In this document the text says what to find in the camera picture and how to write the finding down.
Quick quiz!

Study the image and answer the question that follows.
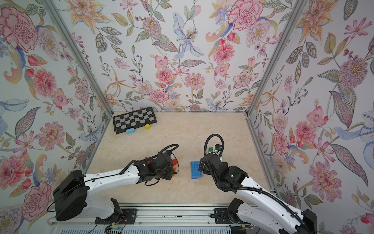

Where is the long blue lego brick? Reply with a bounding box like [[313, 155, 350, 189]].
[[191, 161, 200, 170]]

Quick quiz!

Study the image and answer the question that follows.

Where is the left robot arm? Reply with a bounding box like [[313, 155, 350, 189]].
[[52, 150, 178, 224]]

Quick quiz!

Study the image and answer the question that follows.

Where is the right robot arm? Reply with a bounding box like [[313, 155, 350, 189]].
[[200, 152, 318, 234]]

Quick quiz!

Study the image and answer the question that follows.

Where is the light blue cylinder block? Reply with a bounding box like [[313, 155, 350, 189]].
[[126, 128, 135, 134]]

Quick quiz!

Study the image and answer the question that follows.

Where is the black grey chessboard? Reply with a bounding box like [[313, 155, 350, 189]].
[[113, 107, 157, 134]]

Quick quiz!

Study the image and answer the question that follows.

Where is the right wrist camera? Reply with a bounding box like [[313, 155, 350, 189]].
[[214, 144, 222, 152]]

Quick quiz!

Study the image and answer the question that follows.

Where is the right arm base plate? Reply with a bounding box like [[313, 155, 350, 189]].
[[209, 208, 250, 225]]

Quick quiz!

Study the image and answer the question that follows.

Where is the aluminium rail frame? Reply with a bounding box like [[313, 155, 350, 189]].
[[47, 204, 283, 234]]

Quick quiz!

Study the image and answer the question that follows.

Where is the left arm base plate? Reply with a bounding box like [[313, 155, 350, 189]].
[[94, 209, 137, 225]]

